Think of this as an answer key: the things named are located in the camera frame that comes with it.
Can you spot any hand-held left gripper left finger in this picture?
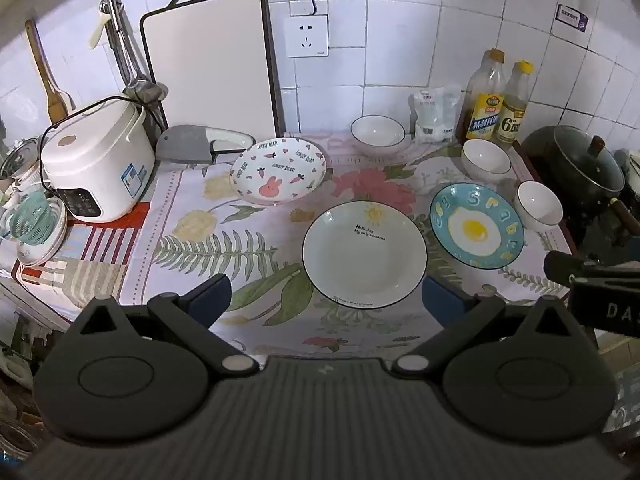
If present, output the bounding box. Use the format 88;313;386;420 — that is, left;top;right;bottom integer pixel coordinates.
67;274;261;378

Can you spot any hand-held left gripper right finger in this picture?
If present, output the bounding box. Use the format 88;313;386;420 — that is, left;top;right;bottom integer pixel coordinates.
392;276;598;378

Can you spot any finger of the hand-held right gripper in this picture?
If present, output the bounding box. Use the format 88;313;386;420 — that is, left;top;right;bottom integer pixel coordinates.
543;251;603;287

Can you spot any small white bowl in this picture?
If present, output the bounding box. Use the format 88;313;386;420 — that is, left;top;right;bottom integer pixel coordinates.
515;180;564;233

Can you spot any blue fried egg plate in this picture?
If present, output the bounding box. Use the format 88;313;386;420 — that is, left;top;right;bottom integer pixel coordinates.
429;183;525;269

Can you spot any white plate with sun print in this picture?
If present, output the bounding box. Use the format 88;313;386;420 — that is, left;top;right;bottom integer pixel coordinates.
301;201;429;310

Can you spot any bunny print plate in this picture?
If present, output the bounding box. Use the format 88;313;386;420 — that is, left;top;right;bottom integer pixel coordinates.
229;137;328;206

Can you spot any black gas stove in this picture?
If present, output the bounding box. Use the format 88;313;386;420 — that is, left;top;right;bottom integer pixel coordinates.
520;127;640;271

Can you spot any floral tablecloth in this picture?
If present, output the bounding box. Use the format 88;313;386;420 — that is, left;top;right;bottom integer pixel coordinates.
120;132;573;361

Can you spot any black wok with glass lid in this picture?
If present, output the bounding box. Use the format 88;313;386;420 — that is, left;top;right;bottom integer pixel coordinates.
522;125;640;238

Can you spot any striped cloth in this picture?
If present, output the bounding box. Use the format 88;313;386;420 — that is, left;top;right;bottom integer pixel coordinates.
10;200;152;311

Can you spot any medium white bowl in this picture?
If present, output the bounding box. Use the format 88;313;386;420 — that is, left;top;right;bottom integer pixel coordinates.
460;139;513;182

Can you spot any knife in grey sheath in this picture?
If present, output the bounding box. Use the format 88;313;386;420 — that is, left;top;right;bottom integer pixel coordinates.
154;125;257;166

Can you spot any clear vinegar bottle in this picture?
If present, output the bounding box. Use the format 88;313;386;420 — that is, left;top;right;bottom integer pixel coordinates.
492;61;532;151

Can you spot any white dish under colander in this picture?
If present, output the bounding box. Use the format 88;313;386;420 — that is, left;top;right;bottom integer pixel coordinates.
15;199;69;267

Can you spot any white rice cooker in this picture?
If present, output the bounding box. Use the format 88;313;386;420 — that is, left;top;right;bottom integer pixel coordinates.
40;96;156;223

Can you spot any yellow label bottle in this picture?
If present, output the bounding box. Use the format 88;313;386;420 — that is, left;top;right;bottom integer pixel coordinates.
466;49;507;141

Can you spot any large white bowl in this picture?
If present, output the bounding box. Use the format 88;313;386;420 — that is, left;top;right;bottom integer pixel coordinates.
350;115;406;157

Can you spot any clear plastic bag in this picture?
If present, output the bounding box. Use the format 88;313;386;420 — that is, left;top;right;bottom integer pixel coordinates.
411;85;462;143

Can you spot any teal plastic colander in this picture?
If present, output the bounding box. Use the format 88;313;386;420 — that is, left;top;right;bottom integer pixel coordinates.
10;190;62;252

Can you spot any glass pot lid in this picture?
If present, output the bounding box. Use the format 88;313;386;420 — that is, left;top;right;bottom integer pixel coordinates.
0;137;42;182

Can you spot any white cutting board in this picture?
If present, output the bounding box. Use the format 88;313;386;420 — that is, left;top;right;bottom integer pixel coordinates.
139;0;286;137

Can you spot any metal ladle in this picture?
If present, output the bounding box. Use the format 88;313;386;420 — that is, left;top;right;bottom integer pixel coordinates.
102;0;169;105

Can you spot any wooden spatula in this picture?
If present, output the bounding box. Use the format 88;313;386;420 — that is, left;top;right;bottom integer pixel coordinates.
24;19;75;124

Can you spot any black rice cooker cable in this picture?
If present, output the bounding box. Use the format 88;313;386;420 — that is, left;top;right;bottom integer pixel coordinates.
39;95;151;198

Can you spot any purple wall sticker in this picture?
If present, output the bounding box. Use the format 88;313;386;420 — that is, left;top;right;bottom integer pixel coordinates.
554;4;590;34

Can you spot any white wall outlet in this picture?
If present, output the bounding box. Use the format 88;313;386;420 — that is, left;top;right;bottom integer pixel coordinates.
283;14;330;59

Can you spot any cream handled utensil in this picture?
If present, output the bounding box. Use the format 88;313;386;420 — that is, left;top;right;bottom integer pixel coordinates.
88;10;111;51

